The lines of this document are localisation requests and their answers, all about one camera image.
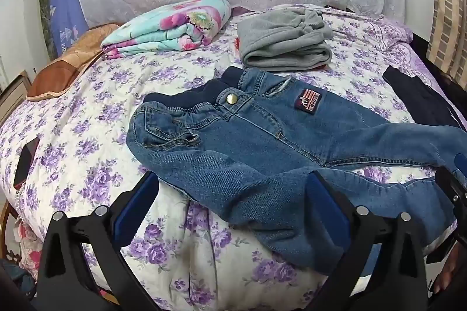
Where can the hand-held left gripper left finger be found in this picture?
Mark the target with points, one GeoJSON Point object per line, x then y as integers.
{"type": "Point", "coordinates": [134, 210]}

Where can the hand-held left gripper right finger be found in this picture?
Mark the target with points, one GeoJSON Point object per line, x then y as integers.
{"type": "Point", "coordinates": [329, 210]}

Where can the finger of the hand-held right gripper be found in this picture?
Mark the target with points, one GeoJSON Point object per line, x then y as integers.
{"type": "Point", "coordinates": [449, 183]}

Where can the blue denim pants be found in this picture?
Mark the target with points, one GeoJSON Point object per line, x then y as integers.
{"type": "Point", "coordinates": [277, 136]}

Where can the person's right hand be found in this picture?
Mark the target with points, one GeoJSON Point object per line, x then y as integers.
{"type": "Point", "coordinates": [443, 280]}

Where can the black garment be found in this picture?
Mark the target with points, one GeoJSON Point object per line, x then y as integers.
{"type": "Point", "coordinates": [419, 96]}

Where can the pink floral cloth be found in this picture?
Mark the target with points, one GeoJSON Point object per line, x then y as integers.
{"type": "Point", "coordinates": [31, 249]}

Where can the purple floral bed quilt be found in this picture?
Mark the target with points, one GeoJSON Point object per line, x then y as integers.
{"type": "Point", "coordinates": [91, 106]}

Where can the black phone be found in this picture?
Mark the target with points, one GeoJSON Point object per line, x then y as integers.
{"type": "Point", "coordinates": [24, 165]}

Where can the striped beige curtain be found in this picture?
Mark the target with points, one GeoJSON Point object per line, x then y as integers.
{"type": "Point", "coordinates": [447, 19]}

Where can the orange brown pillow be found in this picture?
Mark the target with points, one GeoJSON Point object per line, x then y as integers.
{"type": "Point", "coordinates": [69, 59]}

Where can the folded grey garment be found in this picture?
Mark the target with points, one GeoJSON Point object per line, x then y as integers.
{"type": "Point", "coordinates": [281, 37]}

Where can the folded floral blanket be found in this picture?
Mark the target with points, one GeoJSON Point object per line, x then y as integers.
{"type": "Point", "coordinates": [164, 26]}

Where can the green picture panel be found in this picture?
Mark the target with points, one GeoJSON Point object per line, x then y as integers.
{"type": "Point", "coordinates": [46, 23]}

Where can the wooden frame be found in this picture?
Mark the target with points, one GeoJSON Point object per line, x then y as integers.
{"type": "Point", "coordinates": [14, 96]}

